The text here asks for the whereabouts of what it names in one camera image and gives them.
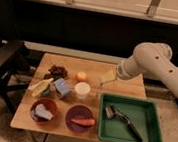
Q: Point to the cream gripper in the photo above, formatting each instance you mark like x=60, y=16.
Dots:
x=108, y=77

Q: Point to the small orange apple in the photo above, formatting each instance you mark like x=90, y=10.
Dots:
x=81, y=76

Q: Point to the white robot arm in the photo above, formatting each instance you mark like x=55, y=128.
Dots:
x=147, y=57

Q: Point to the white paper cup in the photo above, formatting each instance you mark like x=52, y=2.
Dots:
x=82, y=90

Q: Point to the green plastic tray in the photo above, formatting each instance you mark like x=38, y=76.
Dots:
x=142, y=113

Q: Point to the purple bowl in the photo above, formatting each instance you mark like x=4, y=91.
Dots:
x=75, y=112

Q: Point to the orange carrot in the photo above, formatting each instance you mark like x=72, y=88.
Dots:
x=84, y=122

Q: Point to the blue box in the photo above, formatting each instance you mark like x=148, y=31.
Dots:
x=62, y=87

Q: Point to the dark grapes bunch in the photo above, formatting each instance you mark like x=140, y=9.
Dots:
x=56, y=72

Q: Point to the red bowl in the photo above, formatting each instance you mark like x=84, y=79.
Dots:
x=49, y=104

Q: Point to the yellow banana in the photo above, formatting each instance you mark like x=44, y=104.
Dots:
x=37, y=88

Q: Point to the blue grey cloth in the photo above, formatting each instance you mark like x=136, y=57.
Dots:
x=42, y=112

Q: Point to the black chair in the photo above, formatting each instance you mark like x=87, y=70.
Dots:
x=12, y=61

